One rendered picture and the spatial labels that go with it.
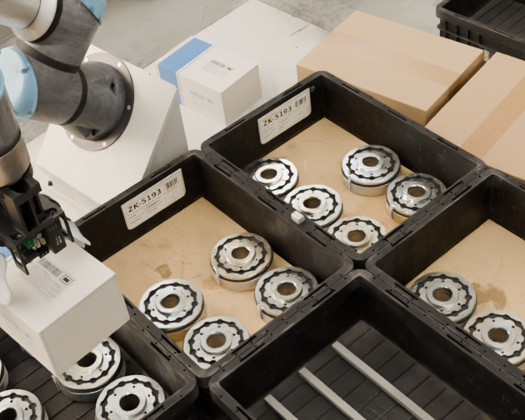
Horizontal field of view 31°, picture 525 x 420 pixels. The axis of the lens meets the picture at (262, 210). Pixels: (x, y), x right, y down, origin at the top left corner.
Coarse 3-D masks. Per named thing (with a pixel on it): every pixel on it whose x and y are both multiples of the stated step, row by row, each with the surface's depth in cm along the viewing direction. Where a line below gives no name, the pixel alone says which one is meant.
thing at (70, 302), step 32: (64, 256) 121; (32, 288) 118; (64, 288) 117; (96, 288) 117; (0, 320) 123; (32, 320) 114; (64, 320) 115; (96, 320) 120; (32, 352) 121; (64, 352) 118
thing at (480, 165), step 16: (304, 80) 176; (336, 80) 175; (288, 96) 174; (368, 96) 171; (256, 112) 171; (384, 112) 168; (224, 128) 168; (416, 128) 163; (208, 144) 166; (448, 144) 160; (224, 160) 163; (480, 160) 156; (240, 176) 159; (464, 176) 154; (272, 192) 155; (448, 192) 151; (288, 208) 152; (432, 208) 149; (304, 224) 150; (400, 224) 147; (336, 240) 146; (384, 240) 145; (352, 256) 144; (368, 256) 143
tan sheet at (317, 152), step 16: (320, 128) 181; (336, 128) 181; (288, 144) 179; (304, 144) 179; (320, 144) 178; (336, 144) 178; (352, 144) 177; (288, 160) 176; (304, 160) 175; (320, 160) 175; (336, 160) 174; (304, 176) 172; (320, 176) 172; (336, 176) 171; (352, 192) 168; (352, 208) 165; (368, 208) 165; (384, 208) 164; (384, 224) 162
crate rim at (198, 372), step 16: (176, 160) 164; (208, 160) 163; (160, 176) 162; (224, 176) 160; (128, 192) 159; (256, 192) 156; (96, 208) 157; (272, 208) 155; (80, 224) 155; (288, 224) 150; (320, 240) 147; (336, 256) 144; (336, 272) 142; (320, 288) 140; (304, 304) 138; (144, 320) 139; (272, 320) 137; (160, 336) 137; (256, 336) 135; (176, 352) 134; (240, 352) 133; (192, 368) 132; (208, 368) 132; (208, 384) 132
